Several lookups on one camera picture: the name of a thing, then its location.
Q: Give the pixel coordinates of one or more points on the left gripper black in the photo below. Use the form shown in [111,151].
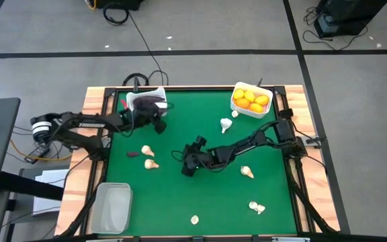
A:
[144,117]

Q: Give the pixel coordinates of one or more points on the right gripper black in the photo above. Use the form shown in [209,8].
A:
[195,158]

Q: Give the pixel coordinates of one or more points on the white plastic basket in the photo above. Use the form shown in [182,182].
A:
[251,115]
[131,99]

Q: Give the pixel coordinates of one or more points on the small maroon sweet potato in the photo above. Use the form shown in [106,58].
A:
[133,154]

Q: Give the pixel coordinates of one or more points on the white garlic bulb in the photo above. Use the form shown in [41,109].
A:
[225,123]

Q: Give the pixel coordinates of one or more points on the small cream garlic bulb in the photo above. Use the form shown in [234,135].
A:
[253,205]
[234,113]
[260,208]
[195,220]

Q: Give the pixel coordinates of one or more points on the orange citrus fruit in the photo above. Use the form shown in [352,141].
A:
[242,103]
[256,108]
[262,100]

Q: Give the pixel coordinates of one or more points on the yellow lemon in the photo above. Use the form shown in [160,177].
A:
[249,96]
[238,93]

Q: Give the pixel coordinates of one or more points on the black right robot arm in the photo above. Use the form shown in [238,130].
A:
[247,142]

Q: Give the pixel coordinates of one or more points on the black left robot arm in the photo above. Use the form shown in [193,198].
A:
[89,125]

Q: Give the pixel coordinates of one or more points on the green table mat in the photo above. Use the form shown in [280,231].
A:
[180,201]

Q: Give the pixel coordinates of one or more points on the translucent grey plastic bin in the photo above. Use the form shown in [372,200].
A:
[111,208]

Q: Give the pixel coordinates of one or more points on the white paper sheets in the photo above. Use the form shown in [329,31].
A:
[50,178]

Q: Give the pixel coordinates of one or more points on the black power adapter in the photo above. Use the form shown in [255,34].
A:
[38,153]

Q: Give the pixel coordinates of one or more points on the black equipment box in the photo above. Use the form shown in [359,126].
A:
[119,3]

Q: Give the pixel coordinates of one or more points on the black desk beam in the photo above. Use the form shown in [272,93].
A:
[29,185]

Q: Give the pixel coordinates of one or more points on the large black equipment case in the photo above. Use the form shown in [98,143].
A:
[348,13]

